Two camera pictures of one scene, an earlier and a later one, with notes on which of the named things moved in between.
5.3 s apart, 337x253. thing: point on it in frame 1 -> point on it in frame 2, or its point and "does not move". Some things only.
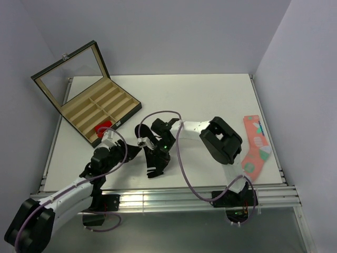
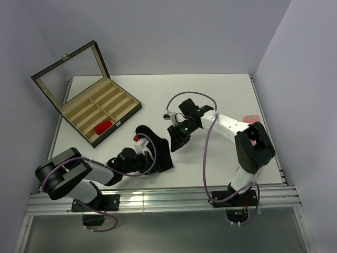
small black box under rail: [92, 220] does not move
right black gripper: [162, 158] -> [177, 139]
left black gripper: [121, 149] -> [147, 161]
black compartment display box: [81, 87] does not move
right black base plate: [244, 198] does not move
